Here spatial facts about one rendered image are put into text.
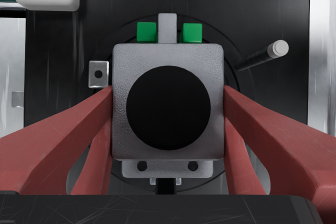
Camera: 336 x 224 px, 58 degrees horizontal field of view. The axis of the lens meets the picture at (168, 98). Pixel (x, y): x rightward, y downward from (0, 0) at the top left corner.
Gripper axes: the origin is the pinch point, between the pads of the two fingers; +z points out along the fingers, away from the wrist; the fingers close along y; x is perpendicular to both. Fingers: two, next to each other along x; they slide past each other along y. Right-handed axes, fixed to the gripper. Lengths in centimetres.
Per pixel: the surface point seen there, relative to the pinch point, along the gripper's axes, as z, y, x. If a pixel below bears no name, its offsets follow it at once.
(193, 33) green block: 7.5, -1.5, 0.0
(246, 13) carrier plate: 15.1, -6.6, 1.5
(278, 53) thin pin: 3.8, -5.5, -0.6
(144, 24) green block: 7.8, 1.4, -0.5
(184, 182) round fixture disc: 5.4, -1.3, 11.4
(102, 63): 9.4, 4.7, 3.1
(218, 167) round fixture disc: 6.1, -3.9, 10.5
